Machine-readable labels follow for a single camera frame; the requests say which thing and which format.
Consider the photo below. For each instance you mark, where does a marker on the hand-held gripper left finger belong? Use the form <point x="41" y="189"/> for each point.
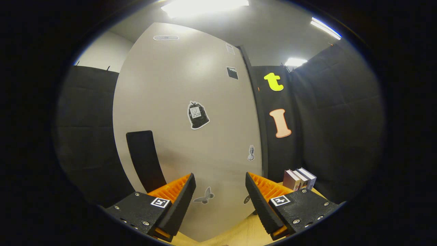
<point x="181" y="205"/>

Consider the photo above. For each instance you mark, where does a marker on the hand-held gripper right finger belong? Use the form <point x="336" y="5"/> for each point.
<point x="261" y="205"/>

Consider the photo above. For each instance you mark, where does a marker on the maroon cover book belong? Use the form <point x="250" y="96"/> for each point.
<point x="290" y="181"/>

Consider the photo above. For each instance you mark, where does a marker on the white striped spine book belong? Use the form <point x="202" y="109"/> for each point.
<point x="303" y="180"/>

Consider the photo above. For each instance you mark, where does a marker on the grey blue cover book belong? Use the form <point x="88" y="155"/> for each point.
<point x="310" y="178"/>

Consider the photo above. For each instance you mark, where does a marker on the dark grey cabinet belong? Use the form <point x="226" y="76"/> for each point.
<point x="261" y="119"/>

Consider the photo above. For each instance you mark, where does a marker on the black backdrop cloth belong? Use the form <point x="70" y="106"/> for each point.
<point x="341" y="119"/>

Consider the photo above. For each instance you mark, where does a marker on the small ceiling light panel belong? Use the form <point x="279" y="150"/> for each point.
<point x="295" y="62"/>

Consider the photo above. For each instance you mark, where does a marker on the long ceiling light panel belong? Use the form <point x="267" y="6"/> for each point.
<point x="326" y="28"/>

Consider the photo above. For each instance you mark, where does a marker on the large bright ceiling light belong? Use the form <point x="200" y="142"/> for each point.
<point x="205" y="7"/>

